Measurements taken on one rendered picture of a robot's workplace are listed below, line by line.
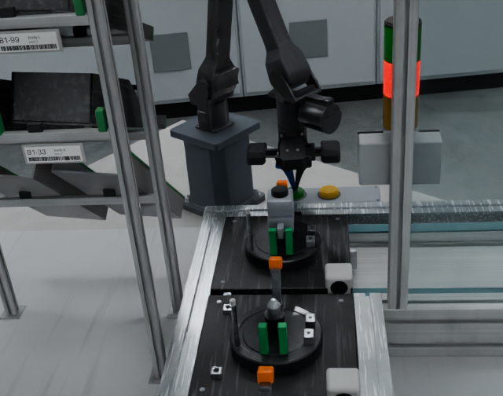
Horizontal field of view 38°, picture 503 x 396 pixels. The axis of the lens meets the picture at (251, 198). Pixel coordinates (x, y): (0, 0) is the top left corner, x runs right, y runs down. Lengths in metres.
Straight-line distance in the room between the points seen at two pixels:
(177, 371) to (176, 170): 0.86
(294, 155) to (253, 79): 2.98
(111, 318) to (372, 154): 0.60
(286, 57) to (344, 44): 2.98
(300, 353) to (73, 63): 3.46
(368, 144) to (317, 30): 3.23
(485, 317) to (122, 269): 0.73
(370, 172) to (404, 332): 0.29
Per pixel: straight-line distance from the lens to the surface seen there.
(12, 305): 1.46
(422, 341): 1.24
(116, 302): 1.44
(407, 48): 1.00
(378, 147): 1.08
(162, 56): 4.29
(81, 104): 1.06
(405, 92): 1.02
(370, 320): 1.19
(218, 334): 1.15
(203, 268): 1.32
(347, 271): 1.23
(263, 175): 1.82
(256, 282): 1.25
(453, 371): 1.25
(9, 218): 1.82
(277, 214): 1.26
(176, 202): 1.38
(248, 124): 1.61
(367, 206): 1.47
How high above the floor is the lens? 1.70
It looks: 29 degrees down
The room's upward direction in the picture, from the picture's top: 5 degrees counter-clockwise
